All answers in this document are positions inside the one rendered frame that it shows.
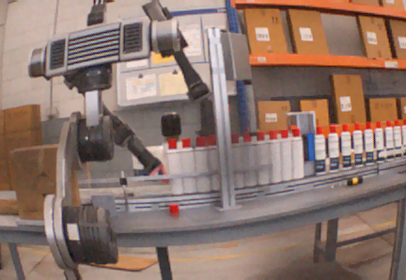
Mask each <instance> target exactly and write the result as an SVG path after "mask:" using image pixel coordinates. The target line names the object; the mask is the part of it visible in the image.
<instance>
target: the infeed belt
mask: <svg viewBox="0 0 406 280"><path fill-rule="evenodd" d="M374 165H376V164H373V165H369V166H365V165H363V167H362V168H364V167H370V166H374ZM362 168H354V167H352V168H351V169H350V170H346V171H352V170H357V169H362ZM346 171H342V170H339V172H337V173H330V172H329V173H325V175H324V176H326V175H333V174H339V173H342V172H346ZM324 176H316V175H312V176H310V177H304V178H303V179H294V180H292V181H285V182H283V181H281V182H279V183H275V184H281V183H290V182H293V181H297V180H306V179H312V178H319V177H324ZM265 186H274V184H269V185H261V186H259V185H258V186H253V188H257V187H265ZM253 188H243V189H236V190H234V191H238V190H248V189H253ZM211 193H220V191H211ZM211 193H208V194H211ZM184 195H193V194H181V195H171V194H162V195H156V194H153V195H143V196H138V195H136V196H127V198H128V200H131V199H148V198H156V197H158V198H166V197H174V196H184ZM195 195H203V194H195Z"/></svg>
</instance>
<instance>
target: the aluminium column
mask: <svg viewBox="0 0 406 280"><path fill-rule="evenodd" d="M206 36H207V39H212V38H217V39H218V38H221V34H220V33H219V27H208V28H206ZM208 56H209V66H210V68H218V67H220V70H221V68H222V67H223V66H224V65H223V55H222V44H220V43H218V44H210V45H208ZM210 78H211V99H212V100H213V111H214V123H215V135H216V146H217V159H218V171H219V182H220V194H221V205H222V208H224V209H225V208H234V207H236V206H235V193H234V183H235V181H234V170H233V158H232V146H231V134H230V122H229V112H228V109H227V97H226V76H225V75H224V74H213V75H210Z"/></svg>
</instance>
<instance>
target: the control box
mask: <svg viewBox="0 0 406 280"><path fill-rule="evenodd" d="M220 34H221V38H220V40H221V43H220V44H222V55H223V65H224V66H223V69H224V70H225V73H224V75H225V76H226V81H236V80H242V79H246V80H252V71H251V70H250V60H249V53H248V50H247V39H246V37H245V35H241V34H234V33H224V32H223V33H220Z"/></svg>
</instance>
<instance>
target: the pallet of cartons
mask: <svg viewBox="0 0 406 280"><path fill-rule="evenodd" d="M40 118H41V114H40V104H27V105H25V106H18V107H11V108H8V109H5V110H0V192H1V191H3V192H5V191H9V192H10V191H14V192H15V186H14V178H13V172H12V164H11V157H10V152H11V151H12V150H14V149H16V148H31V147H37V146H42V139H41V124H40Z"/></svg>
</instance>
